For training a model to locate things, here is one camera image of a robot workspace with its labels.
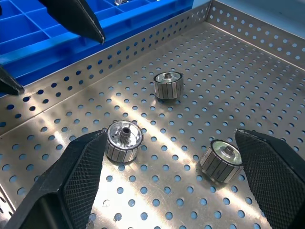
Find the blue plastic compartment crate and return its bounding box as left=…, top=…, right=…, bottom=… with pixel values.
left=0, top=0, right=195, bottom=98

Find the perforated metal tray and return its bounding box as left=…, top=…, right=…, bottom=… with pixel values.
left=0, top=0, right=305, bottom=229

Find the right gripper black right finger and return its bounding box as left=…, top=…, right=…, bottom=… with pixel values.
left=234, top=128, right=305, bottom=229

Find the metal rotor with gear shaft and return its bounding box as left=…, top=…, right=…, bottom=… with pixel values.
left=106, top=120, right=143, bottom=164

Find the metal rotor with stub shaft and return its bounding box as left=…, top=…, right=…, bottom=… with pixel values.
left=199, top=139, right=244, bottom=185
left=153, top=71, right=184, bottom=100

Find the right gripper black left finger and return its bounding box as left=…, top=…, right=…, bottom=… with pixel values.
left=4, top=129, right=108, bottom=229

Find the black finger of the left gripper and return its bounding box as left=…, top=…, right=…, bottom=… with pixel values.
left=39, top=0, right=106, bottom=45
left=0, top=64, right=25, bottom=96

